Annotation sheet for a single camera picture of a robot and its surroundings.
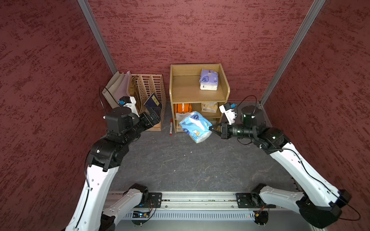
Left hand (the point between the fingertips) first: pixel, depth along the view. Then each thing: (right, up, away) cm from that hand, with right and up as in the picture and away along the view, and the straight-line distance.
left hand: (153, 116), depth 61 cm
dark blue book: (-11, +10, +42) cm, 45 cm away
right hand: (+25, -7, +2) cm, 26 cm away
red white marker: (+2, -8, +42) cm, 43 cm away
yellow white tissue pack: (+11, 0, +21) cm, 23 cm away
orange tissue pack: (+12, +5, +24) cm, 27 cm away
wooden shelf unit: (+13, +18, +27) cm, 35 cm away
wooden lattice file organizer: (-20, +22, +43) cm, 52 cm away
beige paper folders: (-29, +17, +26) cm, 43 cm away
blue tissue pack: (+19, -5, +3) cm, 20 cm away
